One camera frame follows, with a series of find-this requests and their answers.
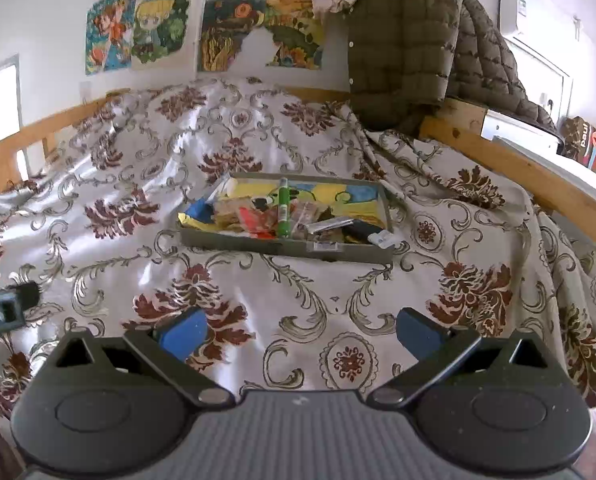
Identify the clear nut snack packet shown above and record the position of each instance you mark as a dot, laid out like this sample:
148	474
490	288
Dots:
308	215

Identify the white air conditioner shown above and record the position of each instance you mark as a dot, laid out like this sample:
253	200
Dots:
512	15

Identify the yellow orange painted wall poster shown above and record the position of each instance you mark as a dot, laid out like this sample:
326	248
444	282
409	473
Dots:
237	30

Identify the printed bag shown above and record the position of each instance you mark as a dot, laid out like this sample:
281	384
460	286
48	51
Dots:
590	147

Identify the green tube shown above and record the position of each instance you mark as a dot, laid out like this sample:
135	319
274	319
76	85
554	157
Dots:
284	207

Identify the dark blue snack packet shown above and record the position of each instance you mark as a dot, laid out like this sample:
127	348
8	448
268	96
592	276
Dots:
365	234

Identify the white door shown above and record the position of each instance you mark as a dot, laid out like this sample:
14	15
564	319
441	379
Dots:
543	80

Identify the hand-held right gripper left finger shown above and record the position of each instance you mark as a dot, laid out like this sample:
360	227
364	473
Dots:
182	335

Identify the white board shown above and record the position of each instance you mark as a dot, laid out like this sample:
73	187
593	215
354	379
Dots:
553	160

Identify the grey tray with cartoon print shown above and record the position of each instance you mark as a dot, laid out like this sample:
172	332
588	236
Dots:
278	252

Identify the orange snack packet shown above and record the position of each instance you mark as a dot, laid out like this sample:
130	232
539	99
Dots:
258	222

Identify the olive quilted jacket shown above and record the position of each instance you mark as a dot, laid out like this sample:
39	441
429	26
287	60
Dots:
408	50

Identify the anime characters wall poster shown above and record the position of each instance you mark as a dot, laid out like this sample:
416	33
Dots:
137	35

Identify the wooden bed frame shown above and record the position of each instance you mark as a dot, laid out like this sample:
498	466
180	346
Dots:
503	160

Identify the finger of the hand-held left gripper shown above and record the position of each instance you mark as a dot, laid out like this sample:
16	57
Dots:
27	296

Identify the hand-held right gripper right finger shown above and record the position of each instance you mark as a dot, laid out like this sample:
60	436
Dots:
420	335

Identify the floral bedspread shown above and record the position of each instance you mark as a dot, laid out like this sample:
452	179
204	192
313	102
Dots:
278	310

